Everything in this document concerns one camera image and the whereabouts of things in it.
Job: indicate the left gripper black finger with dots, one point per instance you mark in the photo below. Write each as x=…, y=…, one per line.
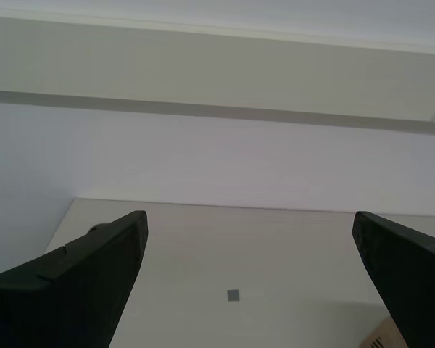
x=58, y=301
x=413, y=282

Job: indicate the brown cardboard box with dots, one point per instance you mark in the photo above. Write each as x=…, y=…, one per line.
x=384, y=337

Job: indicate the grey tape square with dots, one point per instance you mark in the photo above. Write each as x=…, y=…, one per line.
x=233, y=295

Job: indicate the cream wall raceway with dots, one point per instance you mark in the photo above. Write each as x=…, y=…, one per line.
x=203, y=72

